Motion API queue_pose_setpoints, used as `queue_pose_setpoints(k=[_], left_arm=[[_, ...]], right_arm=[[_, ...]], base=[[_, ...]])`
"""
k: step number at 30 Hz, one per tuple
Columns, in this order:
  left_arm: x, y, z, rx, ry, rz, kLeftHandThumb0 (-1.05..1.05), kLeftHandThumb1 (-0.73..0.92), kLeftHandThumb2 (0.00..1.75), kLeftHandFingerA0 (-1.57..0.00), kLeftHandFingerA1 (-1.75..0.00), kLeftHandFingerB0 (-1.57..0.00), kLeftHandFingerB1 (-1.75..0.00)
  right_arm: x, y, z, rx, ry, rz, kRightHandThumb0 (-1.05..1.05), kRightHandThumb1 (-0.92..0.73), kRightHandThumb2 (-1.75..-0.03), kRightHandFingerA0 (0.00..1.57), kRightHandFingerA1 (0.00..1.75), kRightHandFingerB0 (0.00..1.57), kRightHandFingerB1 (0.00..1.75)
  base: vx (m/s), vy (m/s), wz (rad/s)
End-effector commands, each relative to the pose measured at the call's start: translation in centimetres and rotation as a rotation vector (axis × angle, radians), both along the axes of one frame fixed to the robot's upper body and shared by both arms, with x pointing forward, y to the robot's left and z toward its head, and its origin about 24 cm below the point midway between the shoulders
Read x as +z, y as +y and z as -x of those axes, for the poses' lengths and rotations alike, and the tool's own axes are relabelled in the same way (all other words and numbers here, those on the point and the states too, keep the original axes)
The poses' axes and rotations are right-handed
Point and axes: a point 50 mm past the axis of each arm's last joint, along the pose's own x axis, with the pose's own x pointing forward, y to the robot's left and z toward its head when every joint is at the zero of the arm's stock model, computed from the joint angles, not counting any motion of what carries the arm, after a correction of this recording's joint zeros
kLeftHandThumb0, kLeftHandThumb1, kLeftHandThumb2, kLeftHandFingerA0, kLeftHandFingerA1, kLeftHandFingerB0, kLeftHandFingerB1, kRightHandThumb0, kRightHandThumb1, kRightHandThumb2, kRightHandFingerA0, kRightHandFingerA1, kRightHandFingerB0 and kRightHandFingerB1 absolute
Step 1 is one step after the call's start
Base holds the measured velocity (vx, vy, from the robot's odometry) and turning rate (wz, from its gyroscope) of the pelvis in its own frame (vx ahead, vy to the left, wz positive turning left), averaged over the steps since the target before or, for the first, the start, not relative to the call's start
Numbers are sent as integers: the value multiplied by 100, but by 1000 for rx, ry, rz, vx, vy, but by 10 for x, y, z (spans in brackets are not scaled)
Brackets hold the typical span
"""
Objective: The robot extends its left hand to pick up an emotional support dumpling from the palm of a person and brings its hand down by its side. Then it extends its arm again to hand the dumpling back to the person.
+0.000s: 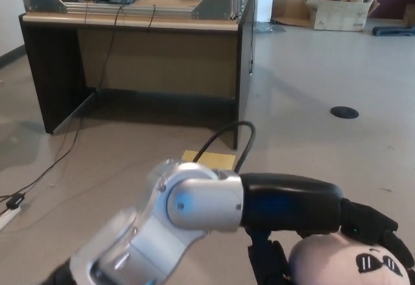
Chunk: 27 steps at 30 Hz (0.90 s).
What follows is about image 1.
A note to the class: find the black power adapter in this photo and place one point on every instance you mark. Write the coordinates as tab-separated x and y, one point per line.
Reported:
16	200

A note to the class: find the blue foam piece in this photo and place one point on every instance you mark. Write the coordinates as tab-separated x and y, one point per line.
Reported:
394	31

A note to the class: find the brown cardboard box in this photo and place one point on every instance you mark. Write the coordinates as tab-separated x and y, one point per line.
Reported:
410	15

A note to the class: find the pink plush dumpling toy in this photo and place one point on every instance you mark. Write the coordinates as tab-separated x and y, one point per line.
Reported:
327	259

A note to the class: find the flattened cardboard sheet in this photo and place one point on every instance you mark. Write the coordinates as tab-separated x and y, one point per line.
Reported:
293	17

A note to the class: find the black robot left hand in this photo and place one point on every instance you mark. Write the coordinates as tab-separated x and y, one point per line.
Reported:
291	204

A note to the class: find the open cardboard box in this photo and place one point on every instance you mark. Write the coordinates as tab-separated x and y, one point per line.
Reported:
340	16

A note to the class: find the black round floor cover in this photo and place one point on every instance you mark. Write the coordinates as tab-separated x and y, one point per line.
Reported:
344	112

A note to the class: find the yellow paper sheet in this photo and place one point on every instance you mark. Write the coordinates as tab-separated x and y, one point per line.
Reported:
220	160

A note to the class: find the dark wooden desk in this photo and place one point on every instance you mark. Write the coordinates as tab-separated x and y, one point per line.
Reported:
155	61

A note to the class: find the white power strip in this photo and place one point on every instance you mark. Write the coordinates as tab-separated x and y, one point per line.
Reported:
8	217

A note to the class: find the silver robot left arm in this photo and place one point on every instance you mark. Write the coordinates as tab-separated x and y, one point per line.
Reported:
201	200

